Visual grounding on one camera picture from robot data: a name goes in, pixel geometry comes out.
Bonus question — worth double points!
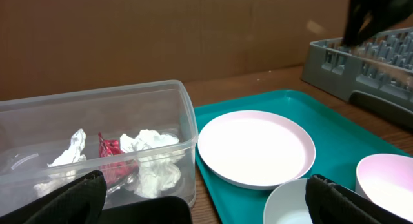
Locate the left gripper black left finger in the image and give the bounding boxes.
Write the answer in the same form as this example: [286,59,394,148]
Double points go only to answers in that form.
[1,170,107,224]

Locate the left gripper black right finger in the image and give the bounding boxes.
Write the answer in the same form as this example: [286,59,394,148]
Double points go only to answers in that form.
[305,174,411,224]

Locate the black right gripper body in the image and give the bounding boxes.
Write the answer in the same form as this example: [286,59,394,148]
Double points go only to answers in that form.
[342,0,412,46]

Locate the small white napkin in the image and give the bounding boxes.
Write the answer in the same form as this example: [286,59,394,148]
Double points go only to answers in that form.
[34,128,86,198]

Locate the grey bowl of rice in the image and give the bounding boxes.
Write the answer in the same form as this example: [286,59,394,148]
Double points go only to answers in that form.
[263,178,312,224]

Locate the red snack wrapper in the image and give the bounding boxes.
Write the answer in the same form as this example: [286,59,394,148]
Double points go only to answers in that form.
[98,133,139,190]

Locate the white shallow bowl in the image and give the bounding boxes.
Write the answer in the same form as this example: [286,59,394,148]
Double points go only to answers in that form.
[355,154,412,222]

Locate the wooden chopstick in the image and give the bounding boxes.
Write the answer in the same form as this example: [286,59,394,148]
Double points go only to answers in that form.
[351,47,412,89]

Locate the grey dishwasher rack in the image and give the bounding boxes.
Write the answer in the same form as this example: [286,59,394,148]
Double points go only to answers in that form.
[301,28,412,128]

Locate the teal serving tray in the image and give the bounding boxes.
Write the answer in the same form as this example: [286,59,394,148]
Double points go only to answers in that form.
[195,90,406,224]

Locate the clear plastic bin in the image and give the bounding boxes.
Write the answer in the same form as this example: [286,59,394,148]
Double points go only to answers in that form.
[1,80,198,215]

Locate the white round plate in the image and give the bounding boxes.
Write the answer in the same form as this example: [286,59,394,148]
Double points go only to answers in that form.
[197,110,316,190]

